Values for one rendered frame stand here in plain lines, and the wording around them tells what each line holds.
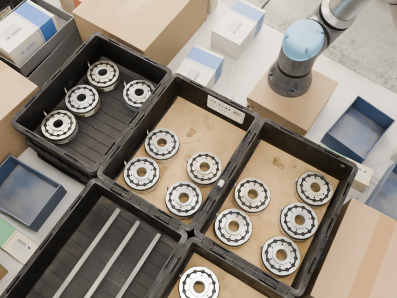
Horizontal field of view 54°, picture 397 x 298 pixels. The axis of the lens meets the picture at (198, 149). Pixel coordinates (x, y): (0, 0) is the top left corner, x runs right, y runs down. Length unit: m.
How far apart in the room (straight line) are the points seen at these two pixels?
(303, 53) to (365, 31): 1.62
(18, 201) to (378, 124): 1.24
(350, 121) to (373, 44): 1.34
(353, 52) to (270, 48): 1.15
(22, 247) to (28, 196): 0.18
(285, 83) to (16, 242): 0.96
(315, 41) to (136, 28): 0.57
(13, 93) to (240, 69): 0.79
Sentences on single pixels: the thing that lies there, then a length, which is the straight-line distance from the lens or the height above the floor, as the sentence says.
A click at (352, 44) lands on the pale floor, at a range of 2.72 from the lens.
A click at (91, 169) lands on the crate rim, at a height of 0.93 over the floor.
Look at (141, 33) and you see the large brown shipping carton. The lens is 1.35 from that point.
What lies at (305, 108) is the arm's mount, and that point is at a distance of 1.37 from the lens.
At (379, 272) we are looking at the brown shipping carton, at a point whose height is 0.86.
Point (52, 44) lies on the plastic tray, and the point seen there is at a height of 0.82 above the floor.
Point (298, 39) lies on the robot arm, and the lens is 1.23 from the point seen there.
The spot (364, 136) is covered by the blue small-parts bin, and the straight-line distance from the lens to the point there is 1.48.
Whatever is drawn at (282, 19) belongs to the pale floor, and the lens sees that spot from 2.72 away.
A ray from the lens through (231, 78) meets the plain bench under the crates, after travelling 1.49.
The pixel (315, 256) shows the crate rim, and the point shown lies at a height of 0.93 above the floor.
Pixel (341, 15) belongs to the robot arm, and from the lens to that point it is 1.28.
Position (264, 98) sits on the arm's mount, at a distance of 1.36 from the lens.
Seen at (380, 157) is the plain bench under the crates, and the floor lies 0.70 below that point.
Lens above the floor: 1.89
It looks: 64 degrees down
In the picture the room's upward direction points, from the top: 4 degrees clockwise
